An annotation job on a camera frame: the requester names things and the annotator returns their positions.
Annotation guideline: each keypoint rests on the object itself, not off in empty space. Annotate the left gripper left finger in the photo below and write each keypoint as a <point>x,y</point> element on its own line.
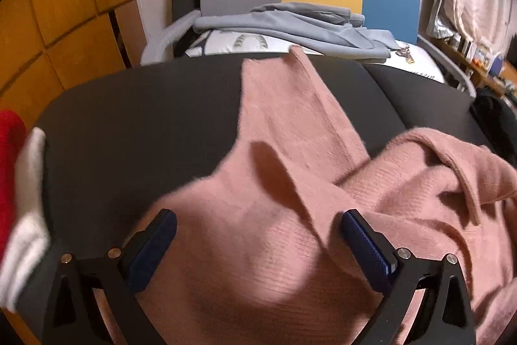
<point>74,317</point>

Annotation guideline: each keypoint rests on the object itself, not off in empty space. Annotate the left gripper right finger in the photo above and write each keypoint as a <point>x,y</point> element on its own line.
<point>444,315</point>

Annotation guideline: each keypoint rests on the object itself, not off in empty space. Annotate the pink knit sweater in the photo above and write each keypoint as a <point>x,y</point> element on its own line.
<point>257,258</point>

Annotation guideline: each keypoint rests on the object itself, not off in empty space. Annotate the red and white cloth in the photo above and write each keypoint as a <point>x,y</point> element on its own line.
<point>25,237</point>

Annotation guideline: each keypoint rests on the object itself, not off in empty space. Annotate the black garment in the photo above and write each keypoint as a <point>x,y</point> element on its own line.
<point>497,122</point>

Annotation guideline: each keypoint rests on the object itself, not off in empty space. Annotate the cluttered wooden desk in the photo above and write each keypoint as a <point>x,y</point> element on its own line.
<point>483,67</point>

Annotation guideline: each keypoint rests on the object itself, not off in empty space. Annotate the white patterned pillow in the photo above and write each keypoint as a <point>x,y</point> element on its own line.
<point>387,51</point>

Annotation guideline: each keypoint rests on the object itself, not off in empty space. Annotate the light blue grey garment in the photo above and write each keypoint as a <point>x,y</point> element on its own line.
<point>304,24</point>

